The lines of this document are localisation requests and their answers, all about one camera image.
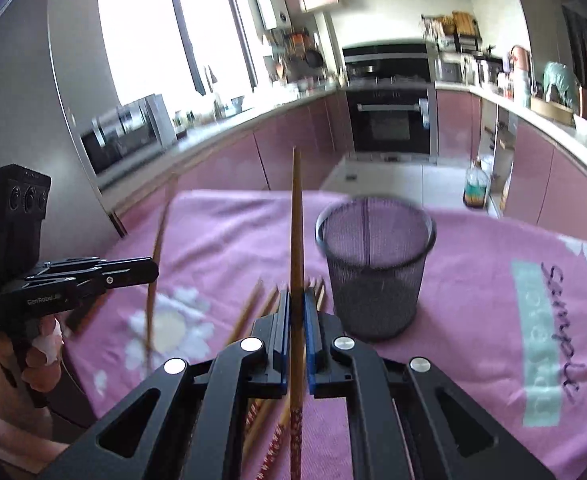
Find white wall water heater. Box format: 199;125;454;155
256;0;292;30

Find counter rack with items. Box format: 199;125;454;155
420;11;482;53

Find wooden tray on counter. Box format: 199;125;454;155
530;96;573;127

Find wooden chopstick on cloth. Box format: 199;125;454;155
226;278;263;344
258;286;279;318

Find silver microwave oven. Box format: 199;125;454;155
80;94;177;191

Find oil bottle on floor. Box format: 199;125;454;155
463;158;491;209

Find wooden chopstick red patterned end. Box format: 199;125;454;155
242;396;290;460
255;420;289;480

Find pink sleeved left forearm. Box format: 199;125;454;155
0;418;69;476

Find black built-in oven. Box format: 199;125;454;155
345;86;438;155

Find black range hood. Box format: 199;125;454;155
342;40;435;84

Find left hand with bandaged finger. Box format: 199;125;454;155
0;315;63;393

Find black mesh utensil cup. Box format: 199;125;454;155
315;195;437;342

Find pink floral tablecloth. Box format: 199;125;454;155
66;191;587;479

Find teal cloth on counter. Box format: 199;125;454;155
543;62;579;113

